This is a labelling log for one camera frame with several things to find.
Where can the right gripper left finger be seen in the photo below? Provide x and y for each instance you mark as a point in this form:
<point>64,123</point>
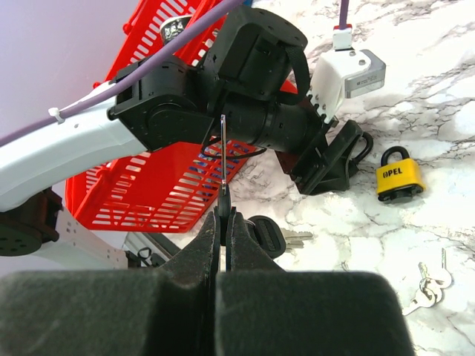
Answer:
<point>198,261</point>

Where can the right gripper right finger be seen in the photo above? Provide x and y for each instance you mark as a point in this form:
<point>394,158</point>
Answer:
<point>242,252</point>

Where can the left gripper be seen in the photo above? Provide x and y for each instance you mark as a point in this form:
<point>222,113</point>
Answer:
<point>313,163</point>

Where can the black-headed key bunch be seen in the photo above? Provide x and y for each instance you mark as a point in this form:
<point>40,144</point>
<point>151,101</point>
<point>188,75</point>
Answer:
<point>263,230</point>

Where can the silver key bunch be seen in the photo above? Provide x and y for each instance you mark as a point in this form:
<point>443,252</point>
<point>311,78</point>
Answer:
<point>431,286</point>

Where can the black padlock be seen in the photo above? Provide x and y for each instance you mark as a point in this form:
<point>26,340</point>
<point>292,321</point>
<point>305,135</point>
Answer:
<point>369,143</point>

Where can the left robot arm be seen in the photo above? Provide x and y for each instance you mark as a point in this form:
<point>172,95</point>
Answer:
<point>32,164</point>

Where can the yellow padlock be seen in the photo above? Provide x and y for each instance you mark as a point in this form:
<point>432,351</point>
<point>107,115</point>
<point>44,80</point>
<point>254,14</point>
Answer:
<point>398,179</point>

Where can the red plastic basket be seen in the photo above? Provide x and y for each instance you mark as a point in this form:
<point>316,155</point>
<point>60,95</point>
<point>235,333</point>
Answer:
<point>231,59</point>

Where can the black printed can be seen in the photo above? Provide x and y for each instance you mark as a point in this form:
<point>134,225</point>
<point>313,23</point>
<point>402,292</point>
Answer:
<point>172,27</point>

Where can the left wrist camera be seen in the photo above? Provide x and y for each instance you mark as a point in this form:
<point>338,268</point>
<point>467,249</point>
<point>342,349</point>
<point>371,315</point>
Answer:
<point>343,73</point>

